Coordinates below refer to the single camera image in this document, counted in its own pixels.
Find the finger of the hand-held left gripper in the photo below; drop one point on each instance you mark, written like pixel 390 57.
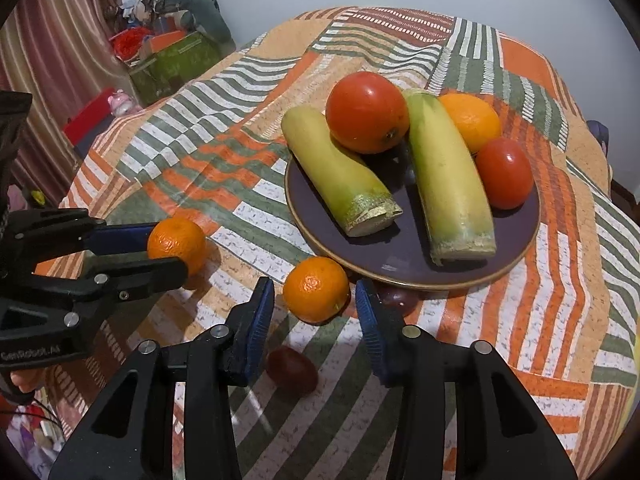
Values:
pixel 145 272
pixel 125 237

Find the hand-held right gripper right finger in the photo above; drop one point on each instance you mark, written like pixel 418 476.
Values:
pixel 372 330

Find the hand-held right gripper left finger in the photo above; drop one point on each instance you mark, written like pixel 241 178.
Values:
pixel 260 330

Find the small tangerine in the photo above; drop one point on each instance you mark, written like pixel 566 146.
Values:
pixel 177 245
pixel 316 290

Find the purple plate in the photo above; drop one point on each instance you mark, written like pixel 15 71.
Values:
pixel 400 255

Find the yellow-green squash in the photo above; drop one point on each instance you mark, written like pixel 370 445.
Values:
pixel 340 170
pixel 450 185

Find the red tomato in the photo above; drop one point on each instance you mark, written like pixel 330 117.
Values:
pixel 505 172

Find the orange with small sticker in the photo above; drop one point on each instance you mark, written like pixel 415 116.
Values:
pixel 367 110

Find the plain large orange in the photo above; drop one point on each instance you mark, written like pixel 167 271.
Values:
pixel 470 120

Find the person's left hand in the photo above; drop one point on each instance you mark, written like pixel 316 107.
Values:
pixel 24 381

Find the dark red plum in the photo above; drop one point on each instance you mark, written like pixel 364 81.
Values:
pixel 400 301
pixel 292 370

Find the red flat box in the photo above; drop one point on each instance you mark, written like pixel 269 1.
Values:
pixel 90 115

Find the pink toy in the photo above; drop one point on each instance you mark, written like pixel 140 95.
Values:
pixel 125 102

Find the green cardboard box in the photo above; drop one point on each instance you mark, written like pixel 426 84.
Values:
pixel 175 65

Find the striped red curtain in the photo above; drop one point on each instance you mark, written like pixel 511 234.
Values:
pixel 50 60

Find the red plastic bag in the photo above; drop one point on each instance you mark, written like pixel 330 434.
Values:
pixel 130 42

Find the orange box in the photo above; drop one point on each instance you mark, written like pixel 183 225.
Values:
pixel 170 40

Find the grey-blue backpack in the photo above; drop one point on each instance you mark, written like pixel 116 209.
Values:
pixel 597 137

